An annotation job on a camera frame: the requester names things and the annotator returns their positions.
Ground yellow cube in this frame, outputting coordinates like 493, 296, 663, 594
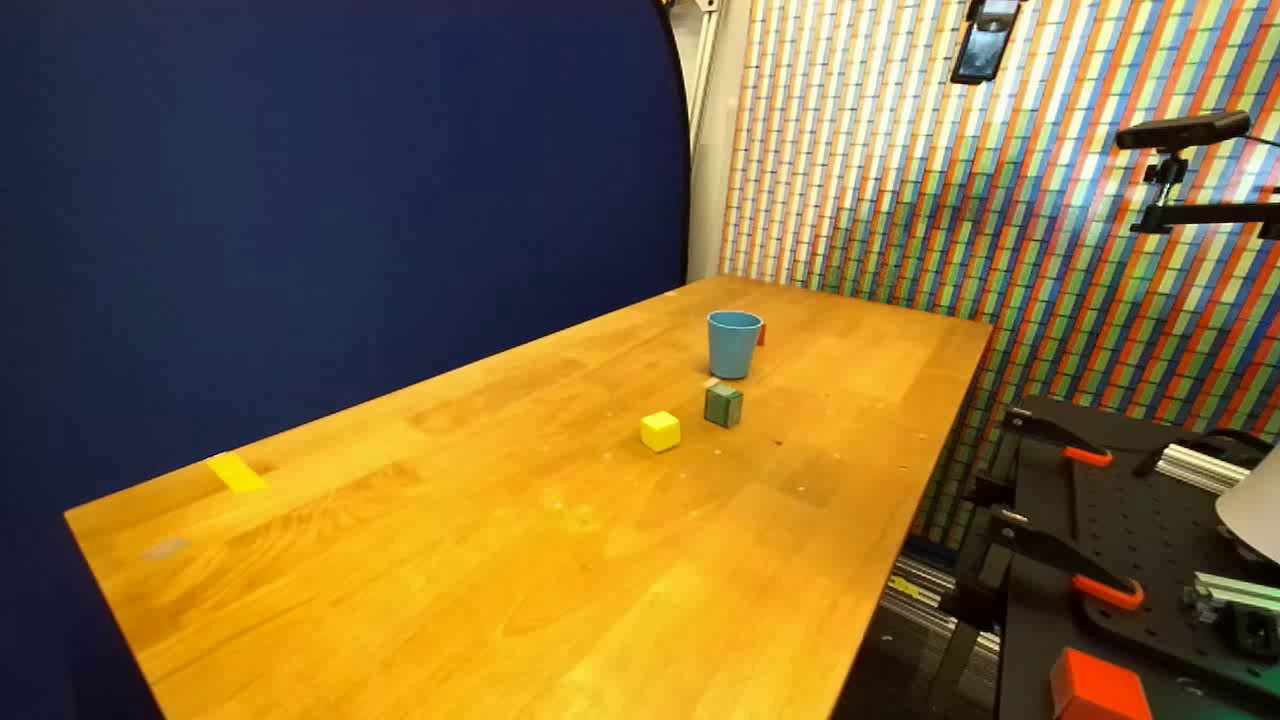
636, 409, 682, 456

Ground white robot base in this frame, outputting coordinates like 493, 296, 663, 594
1211, 439, 1280, 569

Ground blue plastic cup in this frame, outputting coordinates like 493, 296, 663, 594
703, 310, 768, 384

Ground green cube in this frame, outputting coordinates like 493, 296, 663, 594
699, 377, 746, 433

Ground dark blue backdrop panel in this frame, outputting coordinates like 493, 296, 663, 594
0, 0, 695, 720

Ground yellow tape strip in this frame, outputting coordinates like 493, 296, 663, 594
202, 452, 273, 500

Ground black perforated mounting board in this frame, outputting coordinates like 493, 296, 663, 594
993, 395, 1280, 720

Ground red block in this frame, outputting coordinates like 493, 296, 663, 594
1048, 646, 1159, 720

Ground silver aluminium extrusion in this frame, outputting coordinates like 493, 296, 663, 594
1150, 439, 1254, 500

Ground small orange-handled black clamp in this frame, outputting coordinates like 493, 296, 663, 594
1001, 403, 1118, 478

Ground large orange-handled black clamp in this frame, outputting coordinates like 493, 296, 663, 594
980, 506, 1150, 621

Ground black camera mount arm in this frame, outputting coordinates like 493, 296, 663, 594
1127, 147, 1280, 243

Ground black exterior camera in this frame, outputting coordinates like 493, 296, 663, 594
1112, 110, 1254, 152

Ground green metal rail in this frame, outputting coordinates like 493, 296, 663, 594
1188, 569, 1280, 663

